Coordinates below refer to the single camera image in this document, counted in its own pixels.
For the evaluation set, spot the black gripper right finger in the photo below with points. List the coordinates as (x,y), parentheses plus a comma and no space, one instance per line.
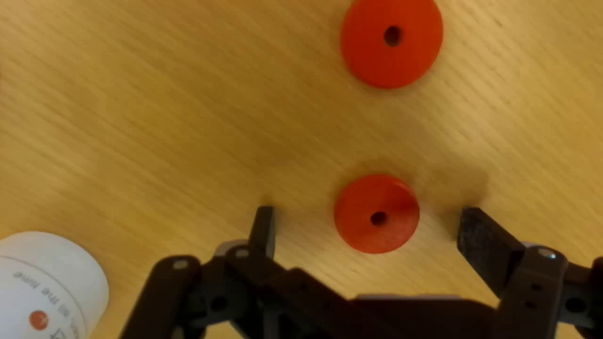
(539,294)

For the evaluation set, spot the orange round block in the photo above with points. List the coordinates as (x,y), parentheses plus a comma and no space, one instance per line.
(364,200)
(377,57)

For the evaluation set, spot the white paper cup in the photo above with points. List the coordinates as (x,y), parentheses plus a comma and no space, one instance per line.
(47,275)

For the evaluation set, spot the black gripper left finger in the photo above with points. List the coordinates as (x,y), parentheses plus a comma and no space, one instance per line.
(251,301)

